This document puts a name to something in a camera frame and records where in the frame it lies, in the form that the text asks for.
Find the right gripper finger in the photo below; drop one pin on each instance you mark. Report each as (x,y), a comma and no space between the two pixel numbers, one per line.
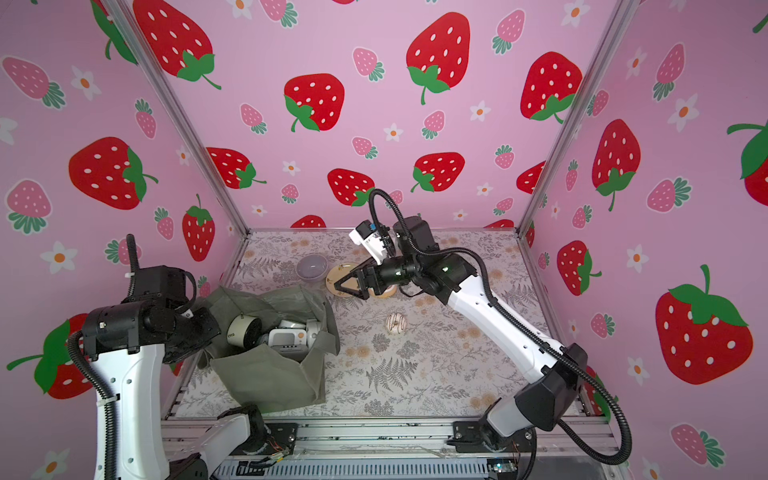
(345,292)
(362,272)

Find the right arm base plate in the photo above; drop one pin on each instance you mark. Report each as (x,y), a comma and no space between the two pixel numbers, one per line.
(477,436)

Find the tall white rectangular clock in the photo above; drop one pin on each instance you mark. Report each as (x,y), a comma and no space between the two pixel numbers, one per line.
(294,339)

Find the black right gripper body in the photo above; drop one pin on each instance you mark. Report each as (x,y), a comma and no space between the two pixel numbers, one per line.
(365,279)

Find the olive green canvas bag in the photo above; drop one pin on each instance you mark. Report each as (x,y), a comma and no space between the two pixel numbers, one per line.
(261,375)

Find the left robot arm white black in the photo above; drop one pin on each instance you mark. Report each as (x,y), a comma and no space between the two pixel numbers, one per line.
(121,350)

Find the beige striped small ball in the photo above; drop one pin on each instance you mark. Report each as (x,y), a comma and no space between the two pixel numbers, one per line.
(396,323)

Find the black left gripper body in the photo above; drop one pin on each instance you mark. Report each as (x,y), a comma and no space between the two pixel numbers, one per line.
(193,334)

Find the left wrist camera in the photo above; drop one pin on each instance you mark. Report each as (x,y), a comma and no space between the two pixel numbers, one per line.
(161,284)

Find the aluminium frame rail front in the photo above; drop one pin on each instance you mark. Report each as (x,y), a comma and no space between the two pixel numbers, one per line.
(347,437)

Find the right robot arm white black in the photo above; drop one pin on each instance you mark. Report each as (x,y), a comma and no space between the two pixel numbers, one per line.
(403,251)

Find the yellow ceramic plate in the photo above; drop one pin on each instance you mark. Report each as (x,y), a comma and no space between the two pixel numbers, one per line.
(335,274)

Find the peach round alarm clock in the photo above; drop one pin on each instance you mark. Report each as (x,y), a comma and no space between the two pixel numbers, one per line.
(387,293)

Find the lavender grey bowl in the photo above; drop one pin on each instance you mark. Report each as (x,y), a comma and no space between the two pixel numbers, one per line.
(312,268)

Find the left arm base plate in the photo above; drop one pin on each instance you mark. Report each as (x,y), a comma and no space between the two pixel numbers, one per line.
(277,438)

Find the small black round clock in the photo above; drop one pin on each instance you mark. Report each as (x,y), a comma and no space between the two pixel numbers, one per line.
(244,332)

